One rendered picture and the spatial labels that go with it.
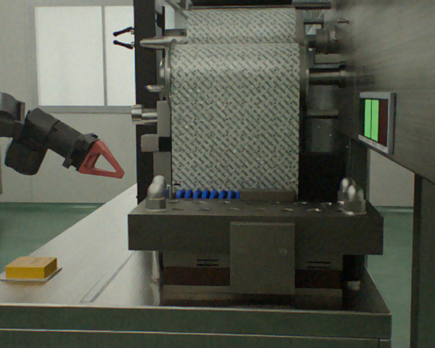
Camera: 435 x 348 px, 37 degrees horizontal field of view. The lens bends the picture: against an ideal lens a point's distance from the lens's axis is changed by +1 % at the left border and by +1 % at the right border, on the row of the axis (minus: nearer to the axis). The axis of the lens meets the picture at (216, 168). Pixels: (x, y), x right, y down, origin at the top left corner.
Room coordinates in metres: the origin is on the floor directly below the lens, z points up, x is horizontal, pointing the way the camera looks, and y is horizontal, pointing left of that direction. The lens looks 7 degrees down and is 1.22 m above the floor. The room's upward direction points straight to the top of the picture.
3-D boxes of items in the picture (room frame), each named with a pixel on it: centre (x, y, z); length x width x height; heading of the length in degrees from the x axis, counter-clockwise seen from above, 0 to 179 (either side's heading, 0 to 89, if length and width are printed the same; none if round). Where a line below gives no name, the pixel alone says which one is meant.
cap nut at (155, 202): (1.06, 0.10, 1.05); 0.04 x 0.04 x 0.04
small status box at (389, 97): (0.87, -0.21, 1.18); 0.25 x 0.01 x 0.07; 175
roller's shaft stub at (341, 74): (1.26, -0.21, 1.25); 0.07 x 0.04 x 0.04; 85
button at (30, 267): (1.14, 0.33, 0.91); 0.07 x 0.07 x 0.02; 85
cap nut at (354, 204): (1.03, -0.22, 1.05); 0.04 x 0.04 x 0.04
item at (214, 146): (1.21, -0.03, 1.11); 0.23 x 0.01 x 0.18; 85
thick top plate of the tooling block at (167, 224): (1.09, -0.06, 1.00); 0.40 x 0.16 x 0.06; 85
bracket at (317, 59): (1.26, -0.22, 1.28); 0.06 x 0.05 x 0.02; 85
